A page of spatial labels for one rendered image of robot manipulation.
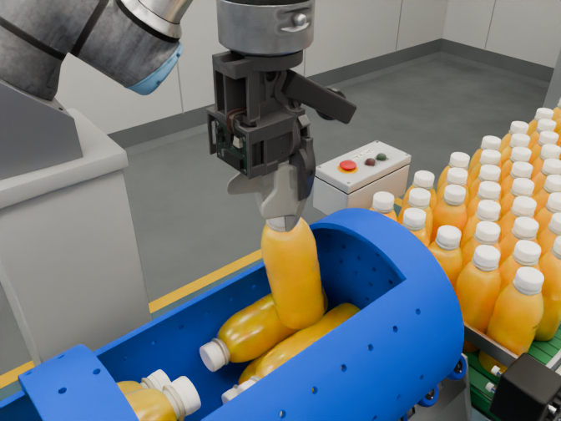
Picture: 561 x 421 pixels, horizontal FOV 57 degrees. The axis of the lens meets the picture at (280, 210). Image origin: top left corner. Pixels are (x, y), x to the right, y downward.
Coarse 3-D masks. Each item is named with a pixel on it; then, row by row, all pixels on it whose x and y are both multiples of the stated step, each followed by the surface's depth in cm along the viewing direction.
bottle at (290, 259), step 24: (264, 240) 63; (288, 240) 62; (312, 240) 64; (264, 264) 67; (288, 264) 63; (312, 264) 65; (288, 288) 66; (312, 288) 67; (288, 312) 70; (312, 312) 70
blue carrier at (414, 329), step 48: (336, 240) 79; (384, 240) 65; (240, 288) 76; (336, 288) 85; (384, 288) 75; (432, 288) 63; (144, 336) 67; (192, 336) 73; (336, 336) 55; (384, 336) 58; (432, 336) 62; (48, 384) 48; (96, 384) 47; (288, 384) 51; (336, 384) 54; (384, 384) 57; (432, 384) 66
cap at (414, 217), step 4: (408, 208) 94; (412, 208) 94; (416, 208) 94; (404, 212) 93; (408, 212) 93; (412, 212) 93; (416, 212) 93; (420, 212) 93; (424, 212) 93; (404, 216) 93; (408, 216) 92; (412, 216) 92; (416, 216) 92; (420, 216) 92; (424, 216) 92; (404, 220) 93; (408, 220) 92; (412, 220) 92; (416, 220) 91; (420, 220) 91; (424, 220) 92; (408, 224) 93; (412, 224) 92; (416, 224) 92; (420, 224) 92
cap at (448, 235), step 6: (444, 228) 89; (450, 228) 89; (456, 228) 89; (438, 234) 88; (444, 234) 88; (450, 234) 88; (456, 234) 88; (438, 240) 89; (444, 240) 87; (450, 240) 87; (456, 240) 87
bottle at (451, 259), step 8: (432, 248) 90; (440, 248) 89; (448, 248) 88; (456, 248) 88; (440, 256) 89; (448, 256) 88; (456, 256) 88; (440, 264) 89; (448, 264) 88; (456, 264) 89; (448, 272) 89; (456, 272) 89; (456, 280) 90
